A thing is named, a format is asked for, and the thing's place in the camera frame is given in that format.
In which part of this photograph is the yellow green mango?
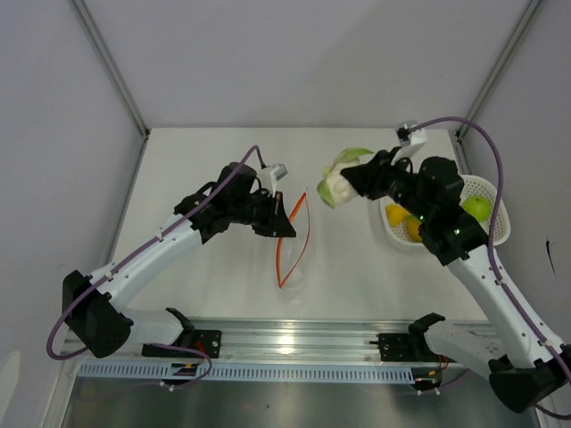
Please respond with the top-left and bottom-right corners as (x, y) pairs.
(405, 216), (422, 243)

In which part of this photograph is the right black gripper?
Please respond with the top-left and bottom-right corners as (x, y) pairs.
(343, 146), (434, 223)

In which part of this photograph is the left aluminium frame post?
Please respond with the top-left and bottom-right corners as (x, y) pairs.
(68, 0), (150, 140)

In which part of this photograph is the white slotted cable duct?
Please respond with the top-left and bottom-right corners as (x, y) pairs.
(78, 360), (442, 384)

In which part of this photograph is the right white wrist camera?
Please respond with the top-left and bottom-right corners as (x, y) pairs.
(393, 121), (428, 163)

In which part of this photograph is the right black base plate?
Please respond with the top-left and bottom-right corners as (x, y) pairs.
(368, 333), (434, 362)

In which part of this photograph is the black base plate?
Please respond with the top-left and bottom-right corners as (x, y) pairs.
(368, 333), (434, 362)
(142, 330), (222, 359)

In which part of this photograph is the green apple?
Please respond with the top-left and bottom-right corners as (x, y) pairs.
(462, 195), (492, 222)

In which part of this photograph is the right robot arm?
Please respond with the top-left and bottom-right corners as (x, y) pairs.
(341, 151), (570, 413)

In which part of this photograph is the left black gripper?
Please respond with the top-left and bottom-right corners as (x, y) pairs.
(230, 190), (296, 238)

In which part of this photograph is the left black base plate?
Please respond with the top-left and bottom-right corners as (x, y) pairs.
(142, 330), (222, 359)

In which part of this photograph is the white cauliflower with leaves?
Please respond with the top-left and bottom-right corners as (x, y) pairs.
(317, 147), (373, 209)

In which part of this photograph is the aluminium frame post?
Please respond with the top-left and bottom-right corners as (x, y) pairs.
(465, 0), (548, 122)
(68, 0), (150, 140)

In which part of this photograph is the aluminium mounting rail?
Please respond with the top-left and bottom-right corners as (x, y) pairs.
(60, 317), (548, 368)

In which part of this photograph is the right aluminium frame post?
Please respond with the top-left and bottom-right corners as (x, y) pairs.
(465, 0), (548, 122)

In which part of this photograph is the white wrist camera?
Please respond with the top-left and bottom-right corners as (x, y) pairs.
(393, 121), (428, 163)
(257, 163), (288, 197)

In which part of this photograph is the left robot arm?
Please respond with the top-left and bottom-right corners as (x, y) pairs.
(62, 162), (296, 358)

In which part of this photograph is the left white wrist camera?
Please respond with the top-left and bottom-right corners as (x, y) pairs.
(257, 163), (288, 197)

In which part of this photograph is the white perforated plastic basket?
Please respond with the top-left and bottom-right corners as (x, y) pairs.
(378, 175), (510, 252)

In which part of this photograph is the clear zip top bag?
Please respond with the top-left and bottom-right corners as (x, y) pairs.
(274, 188), (312, 304)

